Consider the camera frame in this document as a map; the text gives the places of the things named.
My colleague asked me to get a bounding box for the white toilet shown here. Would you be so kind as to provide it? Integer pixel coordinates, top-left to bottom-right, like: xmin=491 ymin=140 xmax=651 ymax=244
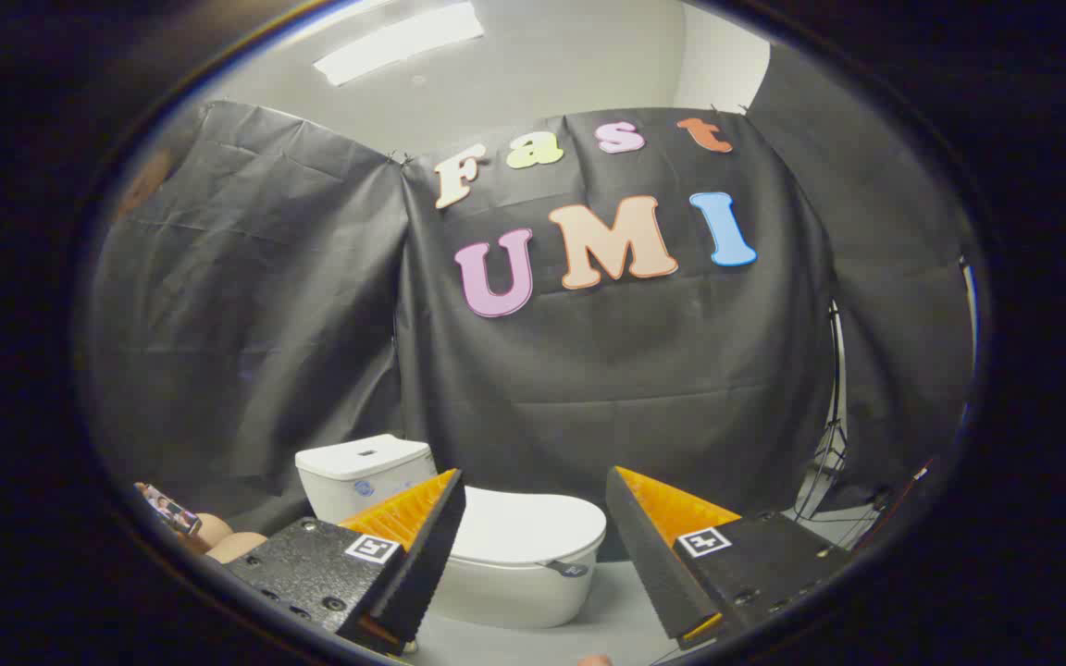
xmin=295 ymin=434 xmax=603 ymax=631

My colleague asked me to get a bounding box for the smartphone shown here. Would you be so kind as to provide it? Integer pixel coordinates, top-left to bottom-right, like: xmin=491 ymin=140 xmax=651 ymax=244
xmin=135 ymin=483 xmax=204 ymax=537

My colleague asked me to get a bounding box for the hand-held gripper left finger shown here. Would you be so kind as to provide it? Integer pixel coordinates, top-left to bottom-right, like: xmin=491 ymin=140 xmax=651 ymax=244
xmin=221 ymin=468 xmax=467 ymax=656

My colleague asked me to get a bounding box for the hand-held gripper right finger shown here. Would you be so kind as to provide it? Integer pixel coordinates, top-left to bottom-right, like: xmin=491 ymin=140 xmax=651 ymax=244
xmin=605 ymin=465 xmax=856 ymax=650

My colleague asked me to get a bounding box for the white toilet lid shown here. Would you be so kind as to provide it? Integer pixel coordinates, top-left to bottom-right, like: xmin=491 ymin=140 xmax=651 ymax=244
xmin=448 ymin=487 xmax=608 ymax=580

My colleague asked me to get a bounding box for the black backdrop cloth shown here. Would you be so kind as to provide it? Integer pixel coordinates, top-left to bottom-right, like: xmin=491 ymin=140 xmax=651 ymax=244
xmin=89 ymin=42 xmax=978 ymax=539

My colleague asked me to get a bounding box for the black tripod stand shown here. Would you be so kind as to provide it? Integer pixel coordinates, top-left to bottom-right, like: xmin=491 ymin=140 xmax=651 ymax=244
xmin=792 ymin=301 xmax=854 ymax=524

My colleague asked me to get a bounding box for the person's bare leg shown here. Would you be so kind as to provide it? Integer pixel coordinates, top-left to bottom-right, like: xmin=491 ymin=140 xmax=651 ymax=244
xmin=183 ymin=513 xmax=268 ymax=565

